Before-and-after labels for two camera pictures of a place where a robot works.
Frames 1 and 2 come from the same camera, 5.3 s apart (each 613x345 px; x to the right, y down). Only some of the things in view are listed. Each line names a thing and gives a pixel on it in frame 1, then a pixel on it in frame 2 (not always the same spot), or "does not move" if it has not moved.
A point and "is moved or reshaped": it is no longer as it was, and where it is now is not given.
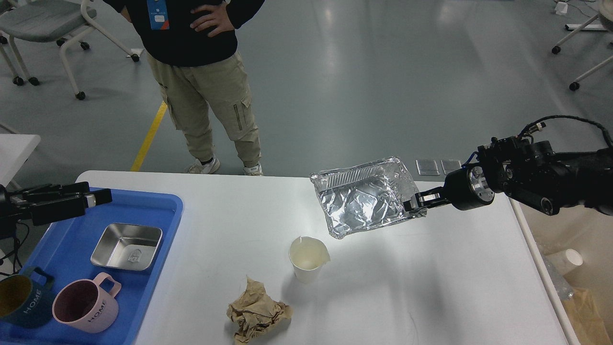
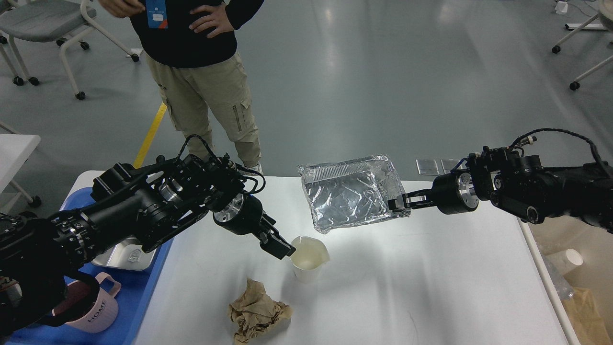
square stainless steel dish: (127, 247) does not move
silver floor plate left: (427, 167) does not move
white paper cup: (308, 255) does not move
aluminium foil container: (363, 195) is moved or reshaped
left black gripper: (51, 210) to (244, 215)
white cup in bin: (561, 262) does not move
